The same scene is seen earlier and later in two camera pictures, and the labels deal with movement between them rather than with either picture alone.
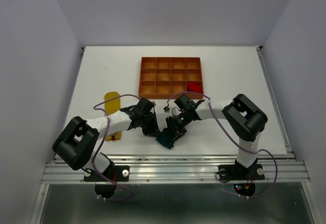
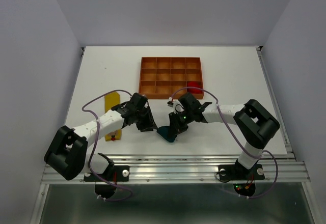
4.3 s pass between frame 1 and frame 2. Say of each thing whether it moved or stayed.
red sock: stayed
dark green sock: moved
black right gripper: stayed
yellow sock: stayed
